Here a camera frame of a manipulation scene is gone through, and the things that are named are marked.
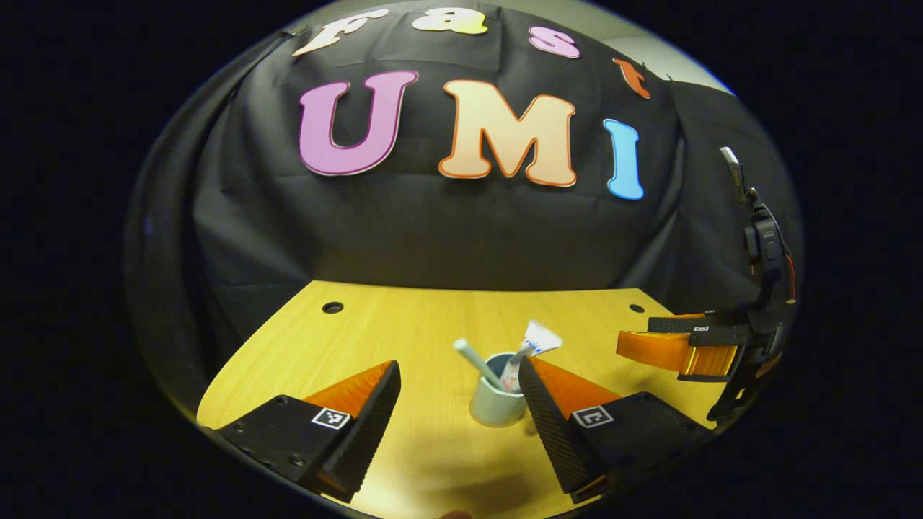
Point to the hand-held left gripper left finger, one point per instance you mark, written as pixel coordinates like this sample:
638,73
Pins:
371,425

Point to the white toothbrush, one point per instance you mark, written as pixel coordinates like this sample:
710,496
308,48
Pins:
472,355

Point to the wooden desktop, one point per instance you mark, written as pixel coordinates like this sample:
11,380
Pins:
404,324

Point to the white toothpaste tube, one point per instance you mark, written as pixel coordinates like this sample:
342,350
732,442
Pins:
541,337

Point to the black backdrop cloth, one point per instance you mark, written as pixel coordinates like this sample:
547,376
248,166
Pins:
433,231

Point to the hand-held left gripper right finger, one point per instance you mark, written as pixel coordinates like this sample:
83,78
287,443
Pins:
548,432

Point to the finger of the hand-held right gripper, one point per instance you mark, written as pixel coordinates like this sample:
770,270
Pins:
714,334
663,349

